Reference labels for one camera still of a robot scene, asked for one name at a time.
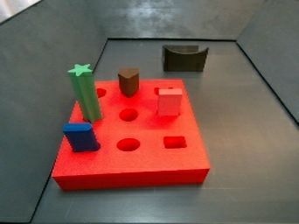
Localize green star prism peg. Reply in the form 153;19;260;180
68;64;103;123

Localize dark blue rounded peg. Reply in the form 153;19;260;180
62;122;100;152

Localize brown rounded triangle peg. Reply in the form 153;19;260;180
117;67;139;97

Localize black curved fixture block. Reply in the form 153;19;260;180
163;45;209;72

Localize red square block peg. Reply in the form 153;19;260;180
157;88;183;116

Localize red shape sorter board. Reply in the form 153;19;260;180
50;80;211;191

